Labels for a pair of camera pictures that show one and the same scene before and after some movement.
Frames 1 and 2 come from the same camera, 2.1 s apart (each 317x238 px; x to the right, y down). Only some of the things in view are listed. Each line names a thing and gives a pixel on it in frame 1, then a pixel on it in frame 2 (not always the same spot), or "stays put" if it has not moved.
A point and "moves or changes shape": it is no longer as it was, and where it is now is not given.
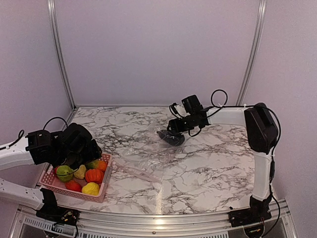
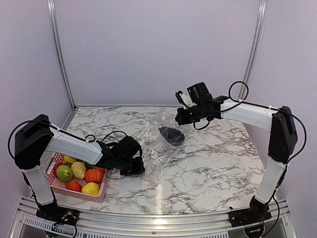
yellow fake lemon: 91,188 stays put
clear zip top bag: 154,153 moves or changes shape
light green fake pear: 63,170 stays put
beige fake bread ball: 79,173 stays put
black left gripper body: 76,159 → 128,168
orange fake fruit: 94,175 stays put
